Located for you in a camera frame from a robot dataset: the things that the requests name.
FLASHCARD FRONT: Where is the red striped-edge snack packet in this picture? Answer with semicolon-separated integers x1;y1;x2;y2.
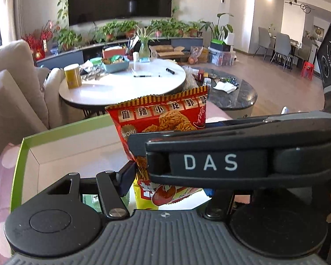
105;85;209;211

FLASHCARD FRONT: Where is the green snack packet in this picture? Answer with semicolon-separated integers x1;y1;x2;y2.
82;195;100;214

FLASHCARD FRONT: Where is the red plastic stool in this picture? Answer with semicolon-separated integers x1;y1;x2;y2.
300;61;315;81

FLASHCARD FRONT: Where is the pink polka-dot tablecloth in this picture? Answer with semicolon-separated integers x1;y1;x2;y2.
0;99;254;265

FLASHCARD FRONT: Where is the open cardboard box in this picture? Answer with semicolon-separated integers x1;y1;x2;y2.
149;44;185;59

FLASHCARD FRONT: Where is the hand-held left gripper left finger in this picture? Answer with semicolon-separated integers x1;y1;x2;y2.
45;160;137;219

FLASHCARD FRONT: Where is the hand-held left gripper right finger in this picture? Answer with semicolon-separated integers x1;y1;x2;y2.
204;189;235;218

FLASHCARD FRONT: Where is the grey dining chair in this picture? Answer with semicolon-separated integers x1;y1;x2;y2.
253;27;276;61
270;33;294;70

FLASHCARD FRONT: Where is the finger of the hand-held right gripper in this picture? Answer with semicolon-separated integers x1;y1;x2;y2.
205;112;310;130
128;118;331;158

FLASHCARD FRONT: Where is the clear plastic storage box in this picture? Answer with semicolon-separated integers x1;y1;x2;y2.
209;48;237;67

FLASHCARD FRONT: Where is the yellow canister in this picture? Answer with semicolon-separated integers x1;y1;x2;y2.
64;63;83;89

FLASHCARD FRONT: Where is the teal plastic basket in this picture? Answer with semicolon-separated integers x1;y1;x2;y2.
102;55;130;73

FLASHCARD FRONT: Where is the glass vase with plant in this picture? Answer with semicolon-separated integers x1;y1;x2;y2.
135;26;155;59

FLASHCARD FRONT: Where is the dark round coffee table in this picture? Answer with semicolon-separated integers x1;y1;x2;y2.
185;68;258;120

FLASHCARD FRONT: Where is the hanging green vine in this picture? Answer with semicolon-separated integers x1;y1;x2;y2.
56;0;75;24

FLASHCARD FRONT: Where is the beige sofa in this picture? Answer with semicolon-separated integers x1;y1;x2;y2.
0;39;66;177

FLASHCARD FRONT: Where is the row of potted plants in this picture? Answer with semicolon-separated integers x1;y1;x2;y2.
55;18;208;52

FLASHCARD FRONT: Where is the green cardboard box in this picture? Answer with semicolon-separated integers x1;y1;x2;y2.
9;113;238;219

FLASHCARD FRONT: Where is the white round table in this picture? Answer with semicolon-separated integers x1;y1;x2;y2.
59;57;187;109

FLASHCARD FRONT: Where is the white cloth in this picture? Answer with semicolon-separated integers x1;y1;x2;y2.
213;81;238;94

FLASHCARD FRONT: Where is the grey media console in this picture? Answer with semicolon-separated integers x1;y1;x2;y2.
34;37;205;68

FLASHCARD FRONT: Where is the large-leaf plant in white pot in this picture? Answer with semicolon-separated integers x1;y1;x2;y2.
201;13;235;48

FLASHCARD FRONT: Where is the red flower decoration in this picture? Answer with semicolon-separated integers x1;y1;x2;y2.
21;20;59;59

